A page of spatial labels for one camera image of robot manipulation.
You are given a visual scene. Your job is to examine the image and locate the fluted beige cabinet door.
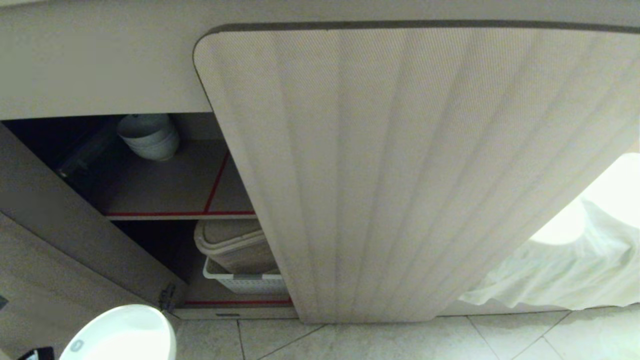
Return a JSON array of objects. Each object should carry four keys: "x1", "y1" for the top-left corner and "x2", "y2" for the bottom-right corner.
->
[{"x1": 193, "y1": 24, "x2": 640, "y2": 324}]

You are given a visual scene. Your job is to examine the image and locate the beige cabinet shelf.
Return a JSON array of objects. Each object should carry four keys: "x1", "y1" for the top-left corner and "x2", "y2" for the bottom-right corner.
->
[{"x1": 102, "y1": 139, "x2": 257, "y2": 221}]

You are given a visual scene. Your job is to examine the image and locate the plain beige cabinet door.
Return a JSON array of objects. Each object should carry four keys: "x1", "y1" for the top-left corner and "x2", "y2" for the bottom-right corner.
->
[{"x1": 0, "y1": 122, "x2": 189, "y2": 360}]

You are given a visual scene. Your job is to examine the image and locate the red tape strip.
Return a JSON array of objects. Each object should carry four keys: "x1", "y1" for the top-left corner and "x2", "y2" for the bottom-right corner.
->
[
  {"x1": 105, "y1": 210, "x2": 257, "y2": 218},
  {"x1": 184, "y1": 299, "x2": 293, "y2": 306},
  {"x1": 203, "y1": 151, "x2": 232, "y2": 213}
]

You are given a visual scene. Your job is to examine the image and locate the beige lidded plastic bin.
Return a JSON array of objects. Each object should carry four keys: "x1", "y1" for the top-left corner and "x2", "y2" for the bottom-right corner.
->
[{"x1": 193, "y1": 220, "x2": 279, "y2": 275}]

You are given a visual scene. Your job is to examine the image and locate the white plastic basket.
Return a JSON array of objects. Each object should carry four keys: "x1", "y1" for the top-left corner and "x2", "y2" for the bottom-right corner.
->
[{"x1": 202, "y1": 256, "x2": 289, "y2": 295}]

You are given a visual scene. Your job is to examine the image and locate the white ceramic bowl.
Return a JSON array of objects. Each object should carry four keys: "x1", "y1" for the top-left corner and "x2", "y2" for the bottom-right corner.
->
[
  {"x1": 117, "y1": 114, "x2": 172, "y2": 142},
  {"x1": 124, "y1": 125, "x2": 181, "y2": 162}
]

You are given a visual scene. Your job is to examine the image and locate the metal door hinge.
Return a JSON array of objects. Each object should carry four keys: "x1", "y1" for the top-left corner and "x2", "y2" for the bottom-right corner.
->
[{"x1": 158, "y1": 283, "x2": 177, "y2": 312}]

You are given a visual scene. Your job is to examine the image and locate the white cloth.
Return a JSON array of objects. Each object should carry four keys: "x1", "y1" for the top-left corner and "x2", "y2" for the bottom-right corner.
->
[{"x1": 457, "y1": 152, "x2": 640, "y2": 311}]

